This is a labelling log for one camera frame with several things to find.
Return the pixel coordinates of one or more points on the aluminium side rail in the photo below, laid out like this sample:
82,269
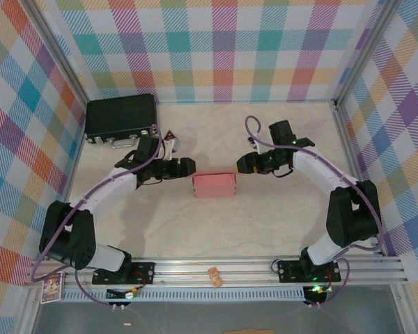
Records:
77,153
348,146

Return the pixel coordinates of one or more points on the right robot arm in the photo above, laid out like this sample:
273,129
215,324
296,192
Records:
352,215

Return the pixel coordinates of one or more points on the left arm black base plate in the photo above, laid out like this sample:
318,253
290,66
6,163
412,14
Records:
143,273

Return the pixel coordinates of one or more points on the aluminium frame post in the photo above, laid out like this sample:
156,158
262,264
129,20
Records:
60,52
364,52

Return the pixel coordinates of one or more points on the black wiring connector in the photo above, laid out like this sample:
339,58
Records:
120,295
315,295

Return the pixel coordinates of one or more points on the aluminium mounting rail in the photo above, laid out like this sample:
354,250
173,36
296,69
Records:
195,269

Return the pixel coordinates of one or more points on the orange printed wooden block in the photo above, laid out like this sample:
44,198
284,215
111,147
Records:
215,277

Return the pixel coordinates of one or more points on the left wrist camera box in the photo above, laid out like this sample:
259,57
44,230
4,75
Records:
174,144

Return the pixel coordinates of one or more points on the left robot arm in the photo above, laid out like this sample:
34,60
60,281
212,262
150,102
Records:
69,236

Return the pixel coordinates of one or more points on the brown cardboard piece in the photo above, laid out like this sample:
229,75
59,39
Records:
249,331

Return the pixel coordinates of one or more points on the colourful printed card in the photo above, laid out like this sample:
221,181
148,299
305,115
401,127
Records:
52,290

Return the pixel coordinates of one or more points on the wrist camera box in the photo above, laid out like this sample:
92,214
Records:
174,144
256,144

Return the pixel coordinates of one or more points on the pink paper box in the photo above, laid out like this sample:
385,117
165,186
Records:
214,184

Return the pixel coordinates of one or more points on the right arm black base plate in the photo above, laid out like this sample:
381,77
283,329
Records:
289,271

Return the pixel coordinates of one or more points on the black triangular badge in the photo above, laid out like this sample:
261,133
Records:
170,135

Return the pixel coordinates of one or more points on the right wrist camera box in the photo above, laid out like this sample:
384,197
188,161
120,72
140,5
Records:
256,144

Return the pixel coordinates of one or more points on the black carrying case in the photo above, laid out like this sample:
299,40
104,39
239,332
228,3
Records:
120,115

